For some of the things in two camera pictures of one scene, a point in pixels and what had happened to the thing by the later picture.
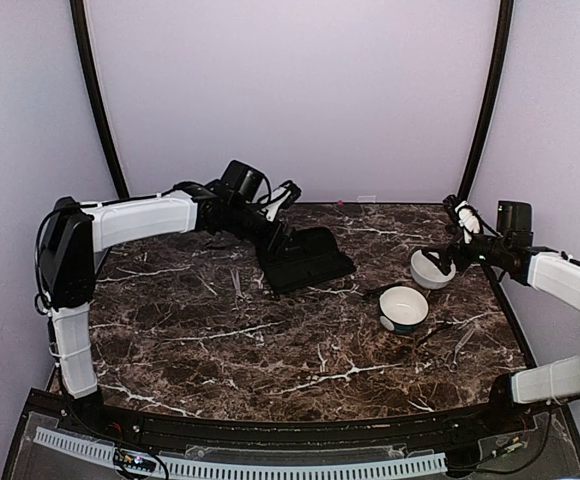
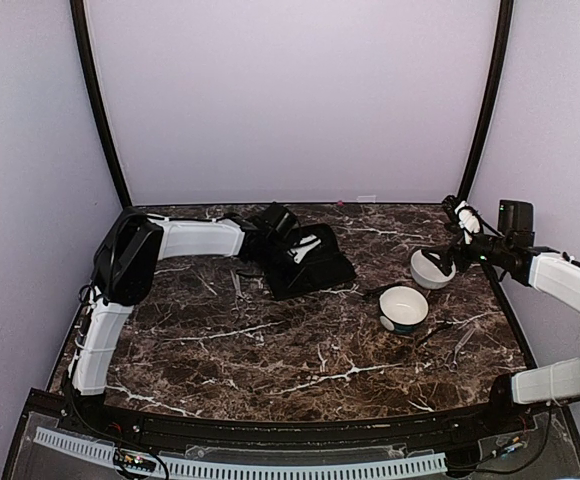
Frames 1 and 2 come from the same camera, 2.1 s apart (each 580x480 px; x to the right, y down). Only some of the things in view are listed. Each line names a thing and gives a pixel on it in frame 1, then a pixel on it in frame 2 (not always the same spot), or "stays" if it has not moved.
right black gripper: [460, 236] stays
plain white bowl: [428, 274] stays
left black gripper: [276, 246] → [304, 271]
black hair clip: [375, 291] stays
